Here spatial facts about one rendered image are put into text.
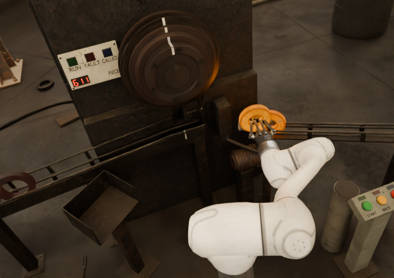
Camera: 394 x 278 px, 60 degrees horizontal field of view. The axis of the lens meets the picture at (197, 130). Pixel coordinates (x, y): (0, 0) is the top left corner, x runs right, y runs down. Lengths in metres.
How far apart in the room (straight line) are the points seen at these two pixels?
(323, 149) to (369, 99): 1.91
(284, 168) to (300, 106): 1.75
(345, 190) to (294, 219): 0.98
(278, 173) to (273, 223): 0.54
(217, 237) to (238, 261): 0.09
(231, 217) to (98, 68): 1.05
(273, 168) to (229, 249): 0.58
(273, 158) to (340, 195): 0.50
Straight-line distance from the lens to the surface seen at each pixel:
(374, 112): 3.16
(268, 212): 0.88
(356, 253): 2.02
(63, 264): 2.41
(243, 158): 1.91
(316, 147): 1.38
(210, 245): 0.88
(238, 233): 0.86
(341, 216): 1.92
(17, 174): 1.90
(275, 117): 1.79
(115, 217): 1.69
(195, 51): 1.49
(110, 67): 1.67
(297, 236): 0.84
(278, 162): 1.40
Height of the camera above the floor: 1.91
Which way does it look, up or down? 41 degrees down
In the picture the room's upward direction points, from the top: 9 degrees counter-clockwise
